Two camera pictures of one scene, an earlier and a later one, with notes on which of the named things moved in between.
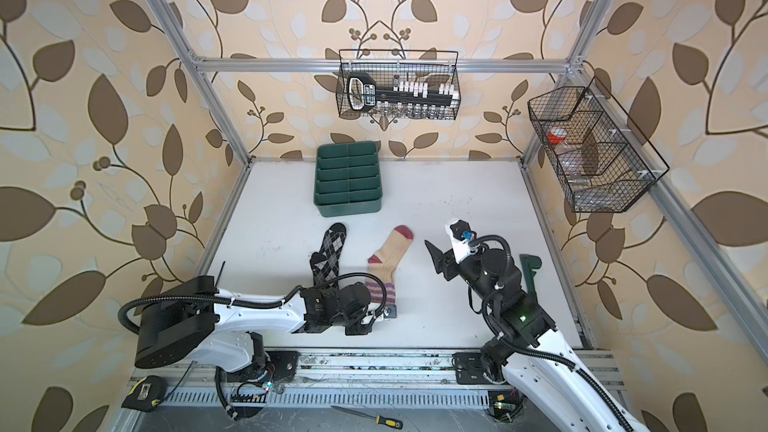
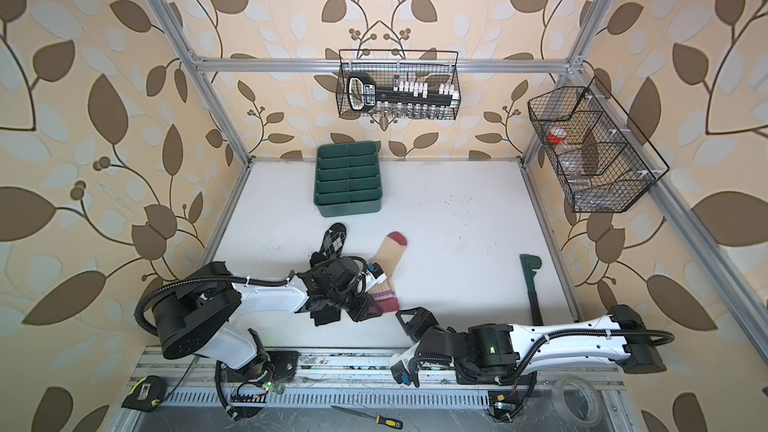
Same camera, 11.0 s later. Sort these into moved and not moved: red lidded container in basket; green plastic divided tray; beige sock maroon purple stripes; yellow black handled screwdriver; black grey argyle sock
Moved: beige sock maroon purple stripes
Not moved: yellow black handled screwdriver; red lidded container in basket; green plastic divided tray; black grey argyle sock
